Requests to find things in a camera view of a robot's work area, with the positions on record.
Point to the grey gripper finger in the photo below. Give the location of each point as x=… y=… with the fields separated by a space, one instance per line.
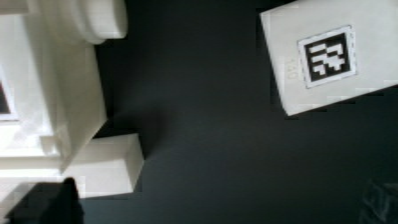
x=49 y=205

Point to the white cabinet door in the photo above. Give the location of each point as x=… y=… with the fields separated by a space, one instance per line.
x=52 y=119
x=333 y=47

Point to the white cabinet body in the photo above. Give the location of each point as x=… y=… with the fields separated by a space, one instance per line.
x=81 y=20

